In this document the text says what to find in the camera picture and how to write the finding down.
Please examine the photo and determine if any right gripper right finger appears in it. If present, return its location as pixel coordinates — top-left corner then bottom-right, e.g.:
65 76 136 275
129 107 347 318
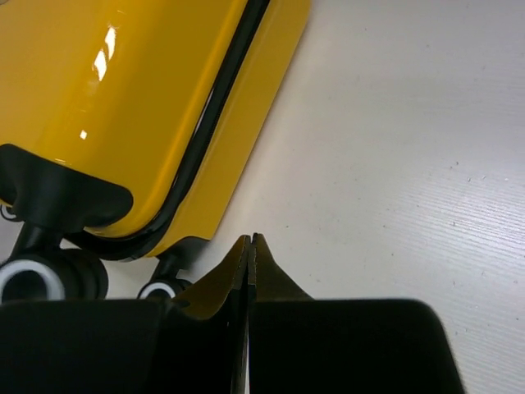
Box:
249 233 313 393

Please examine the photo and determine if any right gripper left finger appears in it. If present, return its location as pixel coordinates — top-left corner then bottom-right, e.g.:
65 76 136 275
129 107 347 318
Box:
175 235 250 393

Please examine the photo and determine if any yellow hard-shell suitcase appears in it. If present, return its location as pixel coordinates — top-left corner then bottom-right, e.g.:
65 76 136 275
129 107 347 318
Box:
1 1 311 304

